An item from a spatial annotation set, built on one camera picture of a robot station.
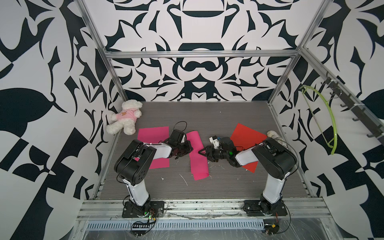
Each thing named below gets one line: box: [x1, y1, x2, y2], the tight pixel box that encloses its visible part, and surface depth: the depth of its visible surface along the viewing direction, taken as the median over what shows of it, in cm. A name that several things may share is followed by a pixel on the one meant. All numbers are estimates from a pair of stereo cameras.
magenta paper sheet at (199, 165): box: [186, 130, 210, 181], surface depth 91 cm
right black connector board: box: [263, 218, 280, 236], surface depth 73 cm
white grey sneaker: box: [266, 130, 289, 148], surface depth 101 cm
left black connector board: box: [131, 224, 150, 237], surface depth 74 cm
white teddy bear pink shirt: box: [106, 99, 143, 135], surface depth 103 cm
